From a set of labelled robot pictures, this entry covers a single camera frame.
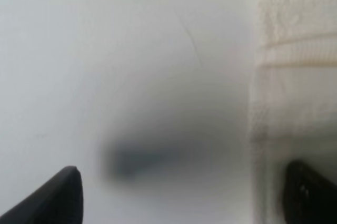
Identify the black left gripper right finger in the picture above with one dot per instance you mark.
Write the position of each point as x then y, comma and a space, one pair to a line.
307, 197

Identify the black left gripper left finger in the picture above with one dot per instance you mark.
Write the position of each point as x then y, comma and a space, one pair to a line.
59, 200

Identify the white towel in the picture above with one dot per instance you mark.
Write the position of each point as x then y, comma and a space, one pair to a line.
293, 97

